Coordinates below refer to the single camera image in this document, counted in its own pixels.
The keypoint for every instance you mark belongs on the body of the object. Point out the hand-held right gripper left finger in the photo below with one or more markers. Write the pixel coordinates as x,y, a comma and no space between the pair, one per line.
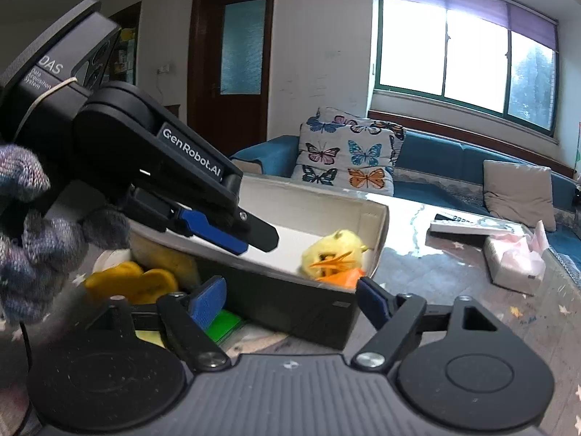
209,302

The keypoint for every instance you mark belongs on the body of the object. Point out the yellow rubber animal toy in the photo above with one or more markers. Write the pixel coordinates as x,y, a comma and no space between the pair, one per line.
127,281

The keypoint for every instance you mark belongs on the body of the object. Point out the grey cardboard box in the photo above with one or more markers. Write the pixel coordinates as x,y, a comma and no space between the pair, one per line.
313,318

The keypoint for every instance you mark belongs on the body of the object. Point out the brown wooden door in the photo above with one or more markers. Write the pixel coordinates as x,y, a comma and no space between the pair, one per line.
209,54

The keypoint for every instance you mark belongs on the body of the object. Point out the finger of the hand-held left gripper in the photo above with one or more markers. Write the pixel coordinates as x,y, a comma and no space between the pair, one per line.
195,154
213,234

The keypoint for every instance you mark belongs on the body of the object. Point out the blue sofa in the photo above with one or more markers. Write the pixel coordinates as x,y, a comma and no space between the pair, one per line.
435,163

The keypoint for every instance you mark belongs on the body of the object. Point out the grey star-print table cover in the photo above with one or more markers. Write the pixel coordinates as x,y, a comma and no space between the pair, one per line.
454,281

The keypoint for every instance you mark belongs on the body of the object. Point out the yellow plush chick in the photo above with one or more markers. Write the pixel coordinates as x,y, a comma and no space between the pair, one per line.
168,259
333,250

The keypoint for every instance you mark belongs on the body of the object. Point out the butterfly print pillow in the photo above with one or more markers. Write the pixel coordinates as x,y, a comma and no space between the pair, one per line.
349,154

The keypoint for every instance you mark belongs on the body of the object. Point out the beige cushion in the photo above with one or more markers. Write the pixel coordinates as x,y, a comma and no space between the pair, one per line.
519,193

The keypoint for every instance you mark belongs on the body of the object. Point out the white wall socket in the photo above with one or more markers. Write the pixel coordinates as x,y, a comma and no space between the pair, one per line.
164,68

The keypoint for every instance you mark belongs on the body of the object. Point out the cluttered shelf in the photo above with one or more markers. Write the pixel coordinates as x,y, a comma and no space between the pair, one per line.
125,50

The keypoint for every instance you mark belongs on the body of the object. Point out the person's left hand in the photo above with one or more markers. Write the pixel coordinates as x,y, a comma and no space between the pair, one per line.
31,259

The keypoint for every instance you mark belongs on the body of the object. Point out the green toy ball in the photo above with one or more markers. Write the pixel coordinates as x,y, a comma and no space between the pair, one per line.
224,324

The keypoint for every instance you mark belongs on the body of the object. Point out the yellow rubber band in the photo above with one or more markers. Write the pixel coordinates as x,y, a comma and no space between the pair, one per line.
45,95

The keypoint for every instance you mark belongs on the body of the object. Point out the white tissue pack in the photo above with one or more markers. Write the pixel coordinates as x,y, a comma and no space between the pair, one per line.
513,263

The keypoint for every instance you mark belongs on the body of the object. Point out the green framed window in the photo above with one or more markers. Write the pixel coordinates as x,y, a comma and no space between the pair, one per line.
472,59

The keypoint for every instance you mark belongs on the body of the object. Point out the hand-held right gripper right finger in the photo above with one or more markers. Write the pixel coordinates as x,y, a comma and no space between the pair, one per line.
373,304

